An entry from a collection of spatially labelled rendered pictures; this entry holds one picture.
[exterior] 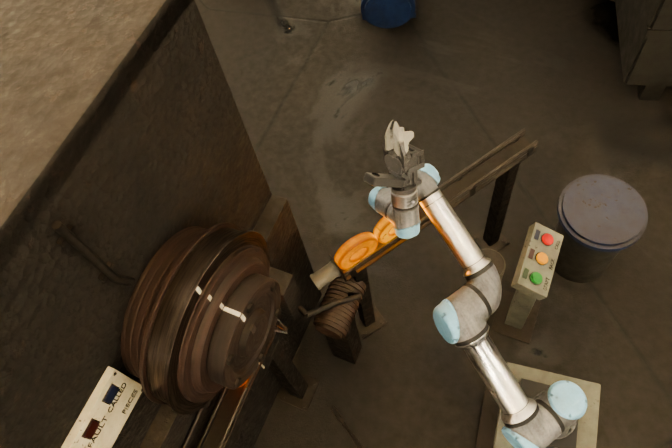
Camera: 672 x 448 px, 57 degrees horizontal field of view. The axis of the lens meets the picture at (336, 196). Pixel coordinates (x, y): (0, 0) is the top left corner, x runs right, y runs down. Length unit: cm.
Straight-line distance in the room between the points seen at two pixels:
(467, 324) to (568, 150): 149
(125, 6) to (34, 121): 29
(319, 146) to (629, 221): 147
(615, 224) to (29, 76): 199
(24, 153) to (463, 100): 246
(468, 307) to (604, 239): 77
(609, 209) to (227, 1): 248
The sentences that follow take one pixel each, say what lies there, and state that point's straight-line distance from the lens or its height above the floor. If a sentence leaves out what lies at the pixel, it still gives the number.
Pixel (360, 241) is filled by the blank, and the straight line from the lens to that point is 199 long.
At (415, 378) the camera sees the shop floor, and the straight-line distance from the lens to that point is 265.
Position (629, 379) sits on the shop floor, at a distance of 278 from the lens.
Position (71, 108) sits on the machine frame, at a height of 176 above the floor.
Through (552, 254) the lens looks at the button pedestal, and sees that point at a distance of 223.
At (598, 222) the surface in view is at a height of 43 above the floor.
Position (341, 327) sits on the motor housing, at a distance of 218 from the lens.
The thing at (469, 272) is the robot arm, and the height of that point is 81.
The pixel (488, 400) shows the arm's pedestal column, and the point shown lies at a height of 2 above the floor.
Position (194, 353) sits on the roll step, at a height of 124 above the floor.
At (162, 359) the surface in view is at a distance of 144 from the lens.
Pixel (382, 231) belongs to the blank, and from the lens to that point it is 202.
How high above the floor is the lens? 258
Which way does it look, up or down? 60 degrees down
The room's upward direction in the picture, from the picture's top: 12 degrees counter-clockwise
